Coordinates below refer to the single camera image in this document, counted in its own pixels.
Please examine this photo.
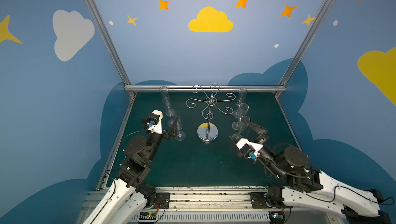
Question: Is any clear flute glass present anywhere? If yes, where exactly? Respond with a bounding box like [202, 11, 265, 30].
[232, 88, 248, 118]
[163, 98, 178, 128]
[159, 86, 174, 117]
[175, 115, 186, 141]

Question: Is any clear wine glass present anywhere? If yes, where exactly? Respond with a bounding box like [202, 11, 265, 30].
[232, 102, 250, 130]
[232, 116, 251, 142]

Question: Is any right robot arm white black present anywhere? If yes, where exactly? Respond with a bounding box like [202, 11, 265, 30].
[230, 116, 391, 224]

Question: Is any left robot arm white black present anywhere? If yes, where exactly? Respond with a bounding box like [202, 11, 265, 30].
[84, 110, 179, 224]

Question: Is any chrome wine glass rack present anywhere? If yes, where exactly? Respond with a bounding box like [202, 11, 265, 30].
[186, 83, 236, 144]

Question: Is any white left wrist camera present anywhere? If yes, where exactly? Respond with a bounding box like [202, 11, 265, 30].
[141, 110, 163, 135]

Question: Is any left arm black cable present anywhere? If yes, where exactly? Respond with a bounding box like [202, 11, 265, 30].
[119, 129, 146, 150]

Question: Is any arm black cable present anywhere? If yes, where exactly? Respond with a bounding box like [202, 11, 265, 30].
[119, 129, 146, 150]
[262, 142, 310, 178]

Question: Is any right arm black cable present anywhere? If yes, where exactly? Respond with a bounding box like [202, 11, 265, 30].
[262, 142, 310, 178]

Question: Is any aluminium back frame rail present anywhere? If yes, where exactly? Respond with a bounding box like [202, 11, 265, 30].
[124, 85, 287, 92]

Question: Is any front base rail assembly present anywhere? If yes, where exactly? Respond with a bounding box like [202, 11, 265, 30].
[77, 185, 341, 224]

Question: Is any aluminium left floor rail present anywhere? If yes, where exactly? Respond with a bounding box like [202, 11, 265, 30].
[95, 97, 135, 191]

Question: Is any aluminium left corner post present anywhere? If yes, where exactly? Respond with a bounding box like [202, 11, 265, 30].
[84, 0, 131, 86]

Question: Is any aluminium corner post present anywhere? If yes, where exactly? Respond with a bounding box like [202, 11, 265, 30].
[274, 0, 336, 99]
[84, 0, 131, 86]

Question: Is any aluminium right corner post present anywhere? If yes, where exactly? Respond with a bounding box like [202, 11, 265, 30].
[274, 0, 336, 99]

